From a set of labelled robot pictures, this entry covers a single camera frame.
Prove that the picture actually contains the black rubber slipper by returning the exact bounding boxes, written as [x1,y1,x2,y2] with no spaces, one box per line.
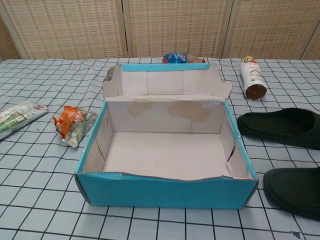
[262,166,320,221]
[236,107,320,151]

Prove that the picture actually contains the white green snack package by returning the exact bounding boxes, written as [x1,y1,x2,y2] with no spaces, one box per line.
[0,100,49,141]

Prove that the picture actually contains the woven folding screen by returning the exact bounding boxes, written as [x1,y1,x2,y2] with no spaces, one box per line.
[0,0,320,61]

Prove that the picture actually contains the white drink bottle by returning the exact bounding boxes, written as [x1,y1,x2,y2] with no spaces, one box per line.
[240,56,268,101]

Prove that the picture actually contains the blue red snack bag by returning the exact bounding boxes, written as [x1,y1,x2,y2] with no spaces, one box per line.
[162,51,206,64]

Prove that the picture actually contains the crumpled orange snack bag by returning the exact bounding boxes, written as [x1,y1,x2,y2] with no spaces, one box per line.
[52,105,99,148]

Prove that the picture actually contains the blue checked tablecloth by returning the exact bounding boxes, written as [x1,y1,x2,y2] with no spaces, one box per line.
[0,57,320,240]

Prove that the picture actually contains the stainless steel bowl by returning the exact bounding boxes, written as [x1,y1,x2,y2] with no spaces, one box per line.
[104,66,118,83]

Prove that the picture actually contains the blue cardboard shoe box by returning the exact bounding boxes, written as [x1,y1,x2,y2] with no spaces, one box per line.
[74,62,258,209]

